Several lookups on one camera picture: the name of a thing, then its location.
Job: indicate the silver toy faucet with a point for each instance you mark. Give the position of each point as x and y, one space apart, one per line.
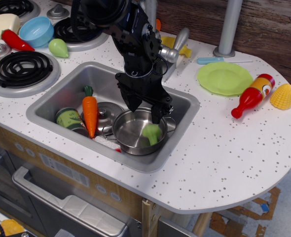
169 54

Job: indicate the orange toy piece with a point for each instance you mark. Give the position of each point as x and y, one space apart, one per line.
158 25

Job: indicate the orange toy carrot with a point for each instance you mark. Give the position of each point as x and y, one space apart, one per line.
90 110

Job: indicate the silver stove knob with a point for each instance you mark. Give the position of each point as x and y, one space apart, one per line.
4 50

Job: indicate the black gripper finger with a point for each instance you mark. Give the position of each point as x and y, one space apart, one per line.
159 111
130 97

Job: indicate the back left black burner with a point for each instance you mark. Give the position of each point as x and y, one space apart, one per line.
21 8

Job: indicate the yellow toy corn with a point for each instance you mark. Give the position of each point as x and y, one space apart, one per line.
281 98

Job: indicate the steel pot lid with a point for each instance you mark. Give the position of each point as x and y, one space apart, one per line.
107 112

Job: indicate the yellow toy on floor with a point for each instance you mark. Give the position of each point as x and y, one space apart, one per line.
11 227

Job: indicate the white red toy sponge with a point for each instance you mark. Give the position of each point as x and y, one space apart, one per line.
107 143

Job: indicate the stainless steel pot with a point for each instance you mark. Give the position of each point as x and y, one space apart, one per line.
127 131

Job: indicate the grey oven door handle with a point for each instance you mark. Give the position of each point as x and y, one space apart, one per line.
68 213

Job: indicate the blue handled toy knife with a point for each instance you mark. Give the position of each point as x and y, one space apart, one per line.
208 60

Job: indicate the grey metal pole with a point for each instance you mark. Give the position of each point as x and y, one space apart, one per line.
232 14

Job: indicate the red toy ketchup bottle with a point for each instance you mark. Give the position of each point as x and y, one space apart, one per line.
254 94

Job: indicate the green toy broccoli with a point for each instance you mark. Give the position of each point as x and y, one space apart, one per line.
152 132

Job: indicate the light green plate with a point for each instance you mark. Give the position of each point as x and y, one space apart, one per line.
224 78

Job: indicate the green toy can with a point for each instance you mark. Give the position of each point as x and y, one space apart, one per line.
69 118

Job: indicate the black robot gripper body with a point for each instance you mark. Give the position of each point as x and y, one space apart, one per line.
148 88

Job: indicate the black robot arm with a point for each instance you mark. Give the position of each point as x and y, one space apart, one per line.
128 25

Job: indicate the yellow toy cheese piece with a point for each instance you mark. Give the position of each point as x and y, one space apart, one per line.
169 42

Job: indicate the blue toy bowl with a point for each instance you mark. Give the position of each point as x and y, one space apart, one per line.
37 31

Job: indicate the grey stove knob top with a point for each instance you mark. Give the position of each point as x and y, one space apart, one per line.
57 12

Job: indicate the red toy chili pepper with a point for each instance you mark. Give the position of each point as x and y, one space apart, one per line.
14 41

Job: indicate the front left black burner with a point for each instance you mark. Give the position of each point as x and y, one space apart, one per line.
27 73

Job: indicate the green toy pear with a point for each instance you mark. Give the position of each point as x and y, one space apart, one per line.
58 48

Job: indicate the silver sink basin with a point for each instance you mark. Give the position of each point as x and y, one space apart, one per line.
69 93

